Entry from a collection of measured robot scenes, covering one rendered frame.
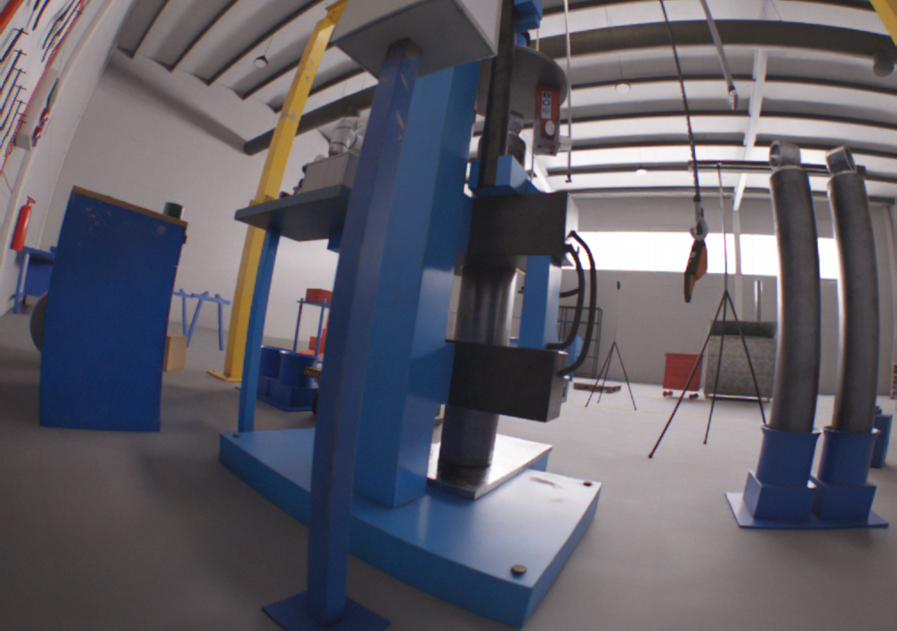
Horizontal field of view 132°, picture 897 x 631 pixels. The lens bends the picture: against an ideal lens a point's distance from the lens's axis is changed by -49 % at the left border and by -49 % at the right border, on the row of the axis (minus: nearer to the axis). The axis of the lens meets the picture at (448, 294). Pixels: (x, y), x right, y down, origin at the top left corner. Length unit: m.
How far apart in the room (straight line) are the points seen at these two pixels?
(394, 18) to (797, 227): 1.65
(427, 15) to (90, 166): 11.25
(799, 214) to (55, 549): 2.57
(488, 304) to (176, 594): 1.28
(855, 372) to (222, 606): 2.13
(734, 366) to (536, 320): 8.09
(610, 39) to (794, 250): 5.57
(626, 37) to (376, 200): 6.44
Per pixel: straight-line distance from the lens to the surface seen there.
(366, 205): 0.65
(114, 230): 1.78
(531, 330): 1.11
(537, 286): 1.12
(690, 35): 6.95
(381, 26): 0.84
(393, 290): 1.07
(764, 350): 9.14
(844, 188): 2.06
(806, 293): 1.79
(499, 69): 1.45
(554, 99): 1.85
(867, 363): 1.90
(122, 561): 1.02
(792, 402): 1.76
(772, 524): 1.76
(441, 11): 0.79
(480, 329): 1.41
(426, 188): 1.11
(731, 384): 9.03
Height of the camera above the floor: 0.59
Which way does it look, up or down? 7 degrees up
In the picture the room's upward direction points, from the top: 7 degrees clockwise
